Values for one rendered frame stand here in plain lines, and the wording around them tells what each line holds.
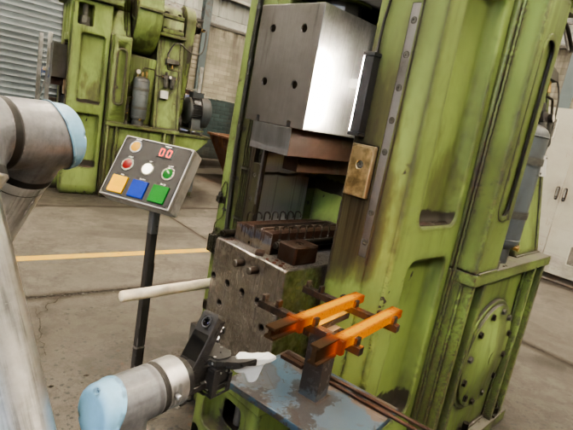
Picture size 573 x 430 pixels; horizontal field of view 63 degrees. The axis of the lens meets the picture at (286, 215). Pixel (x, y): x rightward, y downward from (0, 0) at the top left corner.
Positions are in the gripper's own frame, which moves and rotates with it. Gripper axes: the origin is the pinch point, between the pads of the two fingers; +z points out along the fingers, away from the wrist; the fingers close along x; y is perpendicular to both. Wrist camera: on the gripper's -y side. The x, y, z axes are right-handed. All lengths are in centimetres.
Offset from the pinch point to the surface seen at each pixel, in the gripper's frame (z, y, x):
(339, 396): 38.2, 26.4, 5.8
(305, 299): 59, 13, -24
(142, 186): 42, -10, -100
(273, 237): 54, -6, -39
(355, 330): 24.4, -0.8, 12.5
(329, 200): 103, -15, -49
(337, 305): 34.0, -0.8, 1.1
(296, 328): 15.4, 1.0, 1.3
